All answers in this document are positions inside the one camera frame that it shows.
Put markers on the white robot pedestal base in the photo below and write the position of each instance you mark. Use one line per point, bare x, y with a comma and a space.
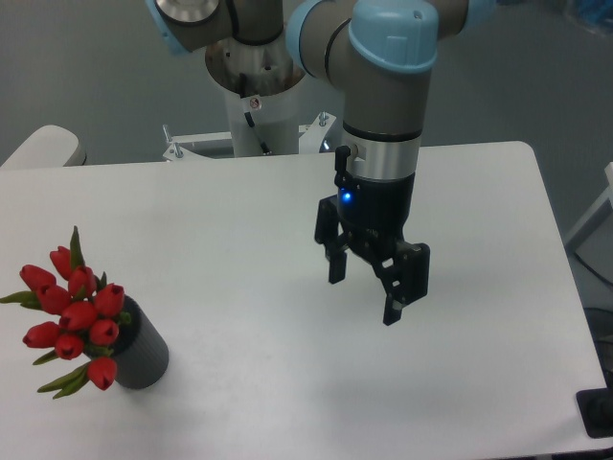
260, 86

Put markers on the blue items top right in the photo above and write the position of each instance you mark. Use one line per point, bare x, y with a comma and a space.
594, 16

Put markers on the white chair armrest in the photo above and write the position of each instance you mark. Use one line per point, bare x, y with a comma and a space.
48, 147

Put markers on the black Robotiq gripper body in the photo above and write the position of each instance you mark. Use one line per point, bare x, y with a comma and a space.
374, 212

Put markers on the red tulip bouquet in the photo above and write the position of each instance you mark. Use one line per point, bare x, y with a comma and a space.
88, 312

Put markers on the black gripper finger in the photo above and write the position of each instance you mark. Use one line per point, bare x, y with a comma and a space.
335, 243
403, 270

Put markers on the black device at table edge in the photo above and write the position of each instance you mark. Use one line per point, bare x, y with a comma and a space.
595, 407

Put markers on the dark grey ribbed vase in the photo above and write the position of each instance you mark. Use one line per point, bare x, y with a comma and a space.
141, 354

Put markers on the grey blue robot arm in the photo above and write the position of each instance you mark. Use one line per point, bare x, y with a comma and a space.
380, 55

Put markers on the white furniture leg right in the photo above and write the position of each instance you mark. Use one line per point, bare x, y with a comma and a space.
595, 215

